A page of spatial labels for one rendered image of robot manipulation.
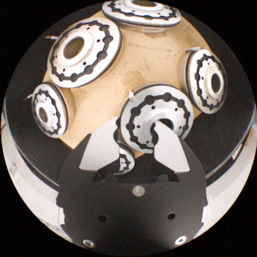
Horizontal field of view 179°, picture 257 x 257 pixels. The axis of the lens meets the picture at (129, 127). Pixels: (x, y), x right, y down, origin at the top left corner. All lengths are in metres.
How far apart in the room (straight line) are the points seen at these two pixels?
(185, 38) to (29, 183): 3.52
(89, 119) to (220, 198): 3.26
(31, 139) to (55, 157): 0.07
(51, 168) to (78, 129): 0.10
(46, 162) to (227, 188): 3.35
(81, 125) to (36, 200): 3.32
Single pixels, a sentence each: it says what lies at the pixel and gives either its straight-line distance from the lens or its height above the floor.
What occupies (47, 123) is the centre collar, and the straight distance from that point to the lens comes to 0.17.
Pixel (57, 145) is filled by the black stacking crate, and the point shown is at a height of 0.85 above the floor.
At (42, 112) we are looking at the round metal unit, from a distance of 0.19.
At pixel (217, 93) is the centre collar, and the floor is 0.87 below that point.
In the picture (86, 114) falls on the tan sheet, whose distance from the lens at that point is 0.15.
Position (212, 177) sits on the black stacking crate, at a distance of 0.44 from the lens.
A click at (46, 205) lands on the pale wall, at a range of 3.38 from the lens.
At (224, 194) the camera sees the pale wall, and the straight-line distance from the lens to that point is 3.25.
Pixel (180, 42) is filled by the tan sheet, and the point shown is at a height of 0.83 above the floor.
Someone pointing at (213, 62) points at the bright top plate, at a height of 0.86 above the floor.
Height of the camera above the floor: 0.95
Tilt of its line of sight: 55 degrees down
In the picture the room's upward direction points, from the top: 180 degrees counter-clockwise
